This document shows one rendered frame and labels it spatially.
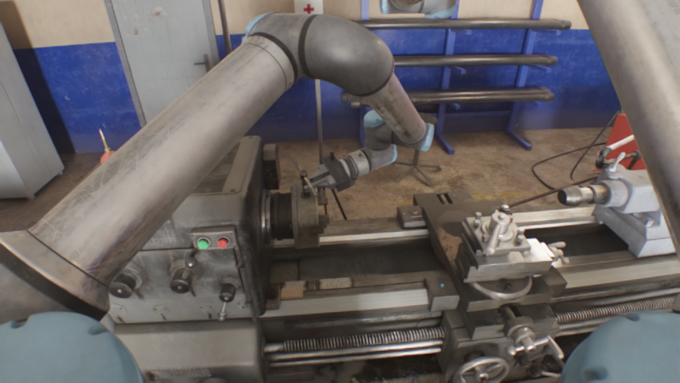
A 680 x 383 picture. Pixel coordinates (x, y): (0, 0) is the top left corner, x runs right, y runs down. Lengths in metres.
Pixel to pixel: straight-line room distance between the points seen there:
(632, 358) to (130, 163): 0.53
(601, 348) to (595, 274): 1.40
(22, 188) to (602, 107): 7.13
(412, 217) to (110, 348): 1.47
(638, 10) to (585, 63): 4.93
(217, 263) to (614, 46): 1.05
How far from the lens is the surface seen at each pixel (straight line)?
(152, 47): 4.43
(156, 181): 0.48
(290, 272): 1.63
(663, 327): 0.37
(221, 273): 1.16
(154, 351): 1.42
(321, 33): 0.61
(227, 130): 0.53
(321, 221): 1.23
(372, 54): 0.62
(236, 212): 1.02
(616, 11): 0.54
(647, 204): 1.86
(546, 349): 1.45
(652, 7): 0.53
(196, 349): 1.37
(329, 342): 1.38
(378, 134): 1.14
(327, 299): 1.34
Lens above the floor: 1.89
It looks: 30 degrees down
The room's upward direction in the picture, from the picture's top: 1 degrees counter-clockwise
